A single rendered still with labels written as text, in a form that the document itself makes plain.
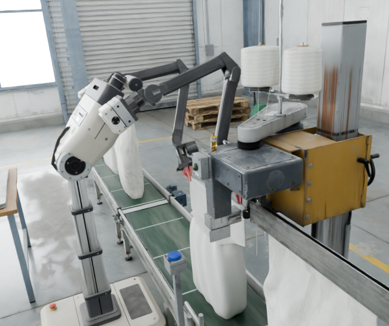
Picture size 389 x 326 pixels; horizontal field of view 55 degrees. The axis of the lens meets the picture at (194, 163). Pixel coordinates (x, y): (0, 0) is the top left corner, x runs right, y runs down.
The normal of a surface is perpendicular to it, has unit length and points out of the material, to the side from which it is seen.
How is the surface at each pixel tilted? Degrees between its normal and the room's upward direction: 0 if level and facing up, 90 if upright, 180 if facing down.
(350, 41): 90
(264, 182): 90
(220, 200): 90
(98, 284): 90
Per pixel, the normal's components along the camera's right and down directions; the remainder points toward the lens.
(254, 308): -0.07, -0.94
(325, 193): 0.42, 0.28
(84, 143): 0.05, 0.70
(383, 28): -0.90, 0.20
